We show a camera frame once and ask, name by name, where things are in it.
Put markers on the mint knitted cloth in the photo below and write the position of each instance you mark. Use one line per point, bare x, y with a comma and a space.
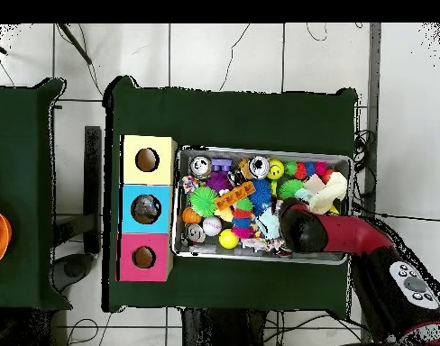
268, 223

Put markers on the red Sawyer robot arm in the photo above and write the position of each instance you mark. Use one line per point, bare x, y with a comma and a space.
350, 232

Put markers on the wooden box with three holes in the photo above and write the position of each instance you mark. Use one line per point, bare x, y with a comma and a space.
148, 176

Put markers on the purple monster toy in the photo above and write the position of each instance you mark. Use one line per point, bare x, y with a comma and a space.
218, 182

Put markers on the orange toy building block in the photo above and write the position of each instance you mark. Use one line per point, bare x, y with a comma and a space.
234, 195

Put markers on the green spiky rubber ball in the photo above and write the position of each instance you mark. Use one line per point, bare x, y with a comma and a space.
202, 201

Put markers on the silver drink can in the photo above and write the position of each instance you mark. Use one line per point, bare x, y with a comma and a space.
200, 167

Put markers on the crushed silver can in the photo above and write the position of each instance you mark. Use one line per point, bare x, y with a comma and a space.
258, 167

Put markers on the yellow smiley ball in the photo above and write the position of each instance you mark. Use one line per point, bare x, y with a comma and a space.
276, 169

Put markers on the dark green table cloth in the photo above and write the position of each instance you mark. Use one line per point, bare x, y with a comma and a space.
21, 144
234, 119

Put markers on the cream knitted cloth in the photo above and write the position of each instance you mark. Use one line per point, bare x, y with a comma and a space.
328, 194

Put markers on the grey stand base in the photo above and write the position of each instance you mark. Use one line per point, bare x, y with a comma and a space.
74, 268

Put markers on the black tripod leg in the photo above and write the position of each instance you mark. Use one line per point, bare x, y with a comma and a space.
75, 43

